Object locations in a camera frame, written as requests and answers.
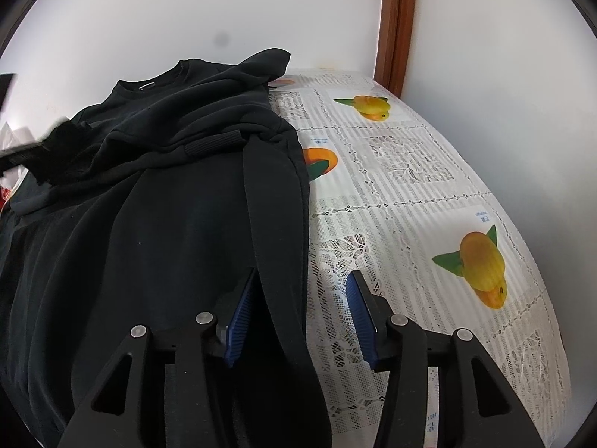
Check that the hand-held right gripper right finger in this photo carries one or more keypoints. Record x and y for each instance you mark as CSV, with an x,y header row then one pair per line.
x,y
361,317

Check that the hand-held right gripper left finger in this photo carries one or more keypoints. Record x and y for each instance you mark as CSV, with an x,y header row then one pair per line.
x,y
238,322

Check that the black sweatshirt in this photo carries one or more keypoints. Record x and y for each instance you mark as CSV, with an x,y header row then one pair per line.
x,y
163,219

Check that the white plastic bag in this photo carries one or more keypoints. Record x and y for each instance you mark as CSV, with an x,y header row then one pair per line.
x,y
14,135

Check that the red box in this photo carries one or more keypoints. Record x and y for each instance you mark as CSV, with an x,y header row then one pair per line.
x,y
3,198

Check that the fruit print lace tablecloth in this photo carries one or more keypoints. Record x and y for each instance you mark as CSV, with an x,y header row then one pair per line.
x,y
419,196

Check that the brown wooden door frame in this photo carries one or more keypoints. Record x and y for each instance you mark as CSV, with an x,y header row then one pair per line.
x,y
396,23

